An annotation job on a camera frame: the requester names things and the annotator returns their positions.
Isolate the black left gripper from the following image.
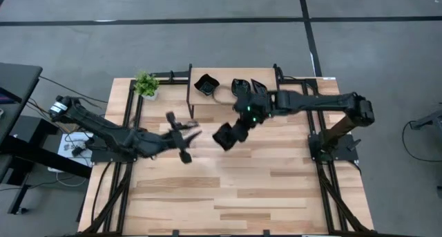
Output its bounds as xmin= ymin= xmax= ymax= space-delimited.
xmin=164 ymin=111 xmax=203 ymax=154

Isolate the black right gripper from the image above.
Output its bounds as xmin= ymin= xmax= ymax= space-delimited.
xmin=226 ymin=116 xmax=259 ymax=149

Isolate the green plant in white pot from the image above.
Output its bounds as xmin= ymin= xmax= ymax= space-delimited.
xmin=133 ymin=70 xmax=161 ymax=102

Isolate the white paper sheet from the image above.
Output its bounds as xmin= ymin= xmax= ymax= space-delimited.
xmin=57 ymin=131 xmax=95 ymax=169

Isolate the black side desk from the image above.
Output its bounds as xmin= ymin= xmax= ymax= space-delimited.
xmin=0 ymin=62 xmax=93 ymax=216

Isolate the grey equipment stand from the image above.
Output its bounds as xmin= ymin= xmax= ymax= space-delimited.
xmin=410 ymin=108 xmax=442 ymax=131

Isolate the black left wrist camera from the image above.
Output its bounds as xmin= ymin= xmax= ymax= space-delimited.
xmin=179 ymin=150 xmax=193 ymax=165

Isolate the black looping arm cable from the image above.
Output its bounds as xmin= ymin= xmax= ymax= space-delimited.
xmin=211 ymin=84 xmax=239 ymax=106

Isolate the wooden-top table with black frame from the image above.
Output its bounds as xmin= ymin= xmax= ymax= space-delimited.
xmin=186 ymin=63 xmax=282 ymax=120

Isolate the long black hanging cable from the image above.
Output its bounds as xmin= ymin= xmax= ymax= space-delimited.
xmin=276 ymin=66 xmax=320 ymax=96

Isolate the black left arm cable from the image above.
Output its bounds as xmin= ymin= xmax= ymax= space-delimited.
xmin=77 ymin=98 xmax=163 ymax=158

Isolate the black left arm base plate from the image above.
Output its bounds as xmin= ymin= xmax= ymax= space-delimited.
xmin=90 ymin=140 xmax=139 ymax=164

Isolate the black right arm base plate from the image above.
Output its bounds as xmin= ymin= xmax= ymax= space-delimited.
xmin=308 ymin=133 xmax=362 ymax=162

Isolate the black desk cable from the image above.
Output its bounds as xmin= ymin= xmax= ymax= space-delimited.
xmin=26 ymin=75 xmax=108 ymax=124

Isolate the black floor cable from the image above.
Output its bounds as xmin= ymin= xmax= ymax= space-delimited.
xmin=401 ymin=120 xmax=442 ymax=163

